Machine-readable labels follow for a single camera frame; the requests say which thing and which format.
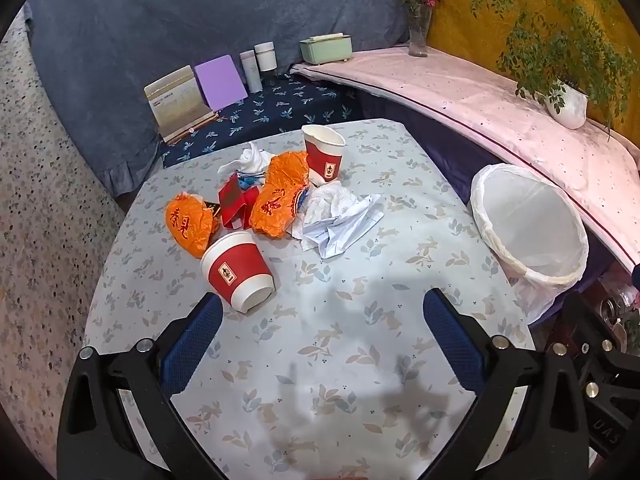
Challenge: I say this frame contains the white lidded jar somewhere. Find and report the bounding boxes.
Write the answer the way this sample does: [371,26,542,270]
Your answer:
[254,41,278,73]

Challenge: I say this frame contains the blue velvet backdrop cloth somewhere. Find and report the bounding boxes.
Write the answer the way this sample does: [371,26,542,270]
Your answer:
[26,0,407,196]

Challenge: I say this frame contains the large orange wrapper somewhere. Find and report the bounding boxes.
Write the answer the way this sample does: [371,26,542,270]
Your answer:
[250,151,309,238]

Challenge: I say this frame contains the glass vase pink flowers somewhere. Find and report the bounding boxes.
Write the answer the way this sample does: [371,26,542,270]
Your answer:
[398,0,442,58]

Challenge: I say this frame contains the white paper towel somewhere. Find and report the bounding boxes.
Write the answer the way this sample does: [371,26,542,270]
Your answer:
[288,181,384,260]

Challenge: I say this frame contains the black gold cigarette box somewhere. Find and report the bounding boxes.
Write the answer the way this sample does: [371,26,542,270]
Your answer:
[205,202,220,218]

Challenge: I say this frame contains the white lined trash bin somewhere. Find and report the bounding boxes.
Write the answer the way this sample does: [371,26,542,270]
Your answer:
[470,164,589,324]

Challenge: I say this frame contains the tall white bottle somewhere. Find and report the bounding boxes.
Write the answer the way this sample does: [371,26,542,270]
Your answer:
[240,50,262,93]

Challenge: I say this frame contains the pink bed cover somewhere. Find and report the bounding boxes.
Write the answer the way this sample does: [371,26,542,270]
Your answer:
[292,47,640,271]

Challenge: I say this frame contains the navy floral cloth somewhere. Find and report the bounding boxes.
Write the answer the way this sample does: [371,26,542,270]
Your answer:
[160,75,363,168]

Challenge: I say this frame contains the floral table cloth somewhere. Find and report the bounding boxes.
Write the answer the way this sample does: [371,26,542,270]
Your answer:
[81,118,536,480]

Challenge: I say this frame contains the purple notebook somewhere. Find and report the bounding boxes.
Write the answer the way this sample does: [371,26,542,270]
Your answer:
[194,54,247,112]

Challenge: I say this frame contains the white cotton glove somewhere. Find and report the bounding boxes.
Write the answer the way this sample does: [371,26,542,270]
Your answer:
[217,142,274,178]

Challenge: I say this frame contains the yellow backdrop cloth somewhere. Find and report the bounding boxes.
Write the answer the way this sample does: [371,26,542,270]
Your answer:
[427,0,639,142]

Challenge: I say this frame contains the open beige book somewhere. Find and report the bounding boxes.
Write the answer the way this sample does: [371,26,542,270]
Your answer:
[144,65,218,145]

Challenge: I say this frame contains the green tissue box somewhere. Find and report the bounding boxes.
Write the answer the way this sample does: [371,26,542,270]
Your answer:
[299,32,352,65]

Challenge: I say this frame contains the red paper cup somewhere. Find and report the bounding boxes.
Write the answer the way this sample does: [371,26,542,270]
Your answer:
[302,125,346,186]
[201,231,276,314]

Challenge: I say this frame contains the red paper packet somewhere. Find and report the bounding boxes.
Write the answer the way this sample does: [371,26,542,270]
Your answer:
[218,174,259,230]

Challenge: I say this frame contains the green plant white pot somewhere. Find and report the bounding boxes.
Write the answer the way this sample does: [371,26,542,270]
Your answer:
[470,0,639,129]

